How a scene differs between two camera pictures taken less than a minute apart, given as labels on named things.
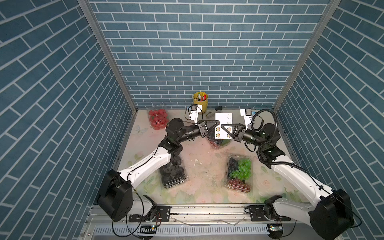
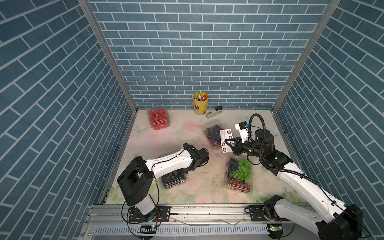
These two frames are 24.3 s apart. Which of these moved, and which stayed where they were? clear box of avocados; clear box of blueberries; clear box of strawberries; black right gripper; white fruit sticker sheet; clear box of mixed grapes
Moved: white fruit sticker sheet; black right gripper
Stayed: clear box of mixed grapes; clear box of avocados; clear box of blueberries; clear box of strawberries
